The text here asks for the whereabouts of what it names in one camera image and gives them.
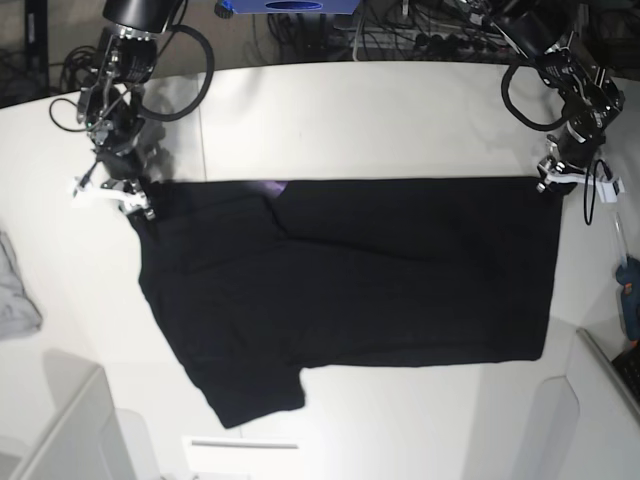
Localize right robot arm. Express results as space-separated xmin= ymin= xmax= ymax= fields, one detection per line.
xmin=71 ymin=1 xmax=216 ymax=221

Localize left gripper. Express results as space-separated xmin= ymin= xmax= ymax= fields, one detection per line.
xmin=536 ymin=127 xmax=606 ymax=195

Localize blue glue gun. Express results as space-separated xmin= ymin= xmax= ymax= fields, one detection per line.
xmin=609 ymin=207 xmax=639 ymax=345

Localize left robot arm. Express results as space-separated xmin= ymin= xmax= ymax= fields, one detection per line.
xmin=474 ymin=1 xmax=625 ymax=195

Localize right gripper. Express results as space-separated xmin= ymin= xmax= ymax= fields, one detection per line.
xmin=95 ymin=148 xmax=156 ymax=220

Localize blue box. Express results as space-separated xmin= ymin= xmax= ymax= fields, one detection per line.
xmin=214 ymin=0 xmax=360 ymax=18

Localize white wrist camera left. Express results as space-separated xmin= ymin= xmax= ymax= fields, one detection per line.
xmin=595 ymin=177 xmax=626 ymax=204

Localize black keyboard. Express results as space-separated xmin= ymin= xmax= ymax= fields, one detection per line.
xmin=612 ymin=346 xmax=640 ymax=400

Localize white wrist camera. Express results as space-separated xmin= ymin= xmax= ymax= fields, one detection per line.
xmin=69 ymin=177 xmax=107 ymax=208
xmin=595 ymin=177 xmax=626 ymax=204

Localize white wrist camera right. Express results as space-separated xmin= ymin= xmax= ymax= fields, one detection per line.
xmin=69 ymin=177 xmax=107 ymax=208

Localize black T-shirt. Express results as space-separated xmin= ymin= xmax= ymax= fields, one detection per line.
xmin=130 ymin=177 xmax=563 ymax=428

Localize grey cloth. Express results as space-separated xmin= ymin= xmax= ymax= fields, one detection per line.
xmin=1 ymin=232 xmax=43 ymax=340

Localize white power strip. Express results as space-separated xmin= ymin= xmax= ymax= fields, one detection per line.
xmin=345 ymin=26 xmax=509 ymax=61

